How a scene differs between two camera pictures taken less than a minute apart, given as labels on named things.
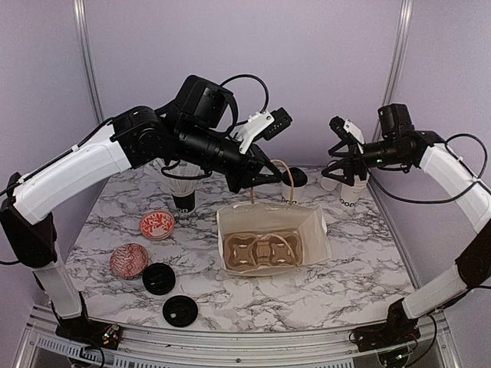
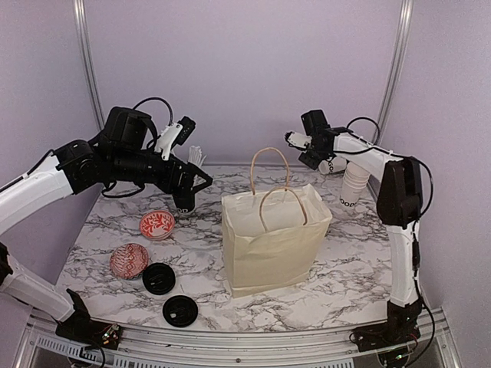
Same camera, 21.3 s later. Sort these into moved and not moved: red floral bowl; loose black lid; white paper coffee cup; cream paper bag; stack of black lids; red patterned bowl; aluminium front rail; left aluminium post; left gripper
Moved: white paper coffee cup; left gripper; cream paper bag
Not moved: left aluminium post; aluminium front rail; red patterned bowl; red floral bowl; stack of black lids; loose black lid
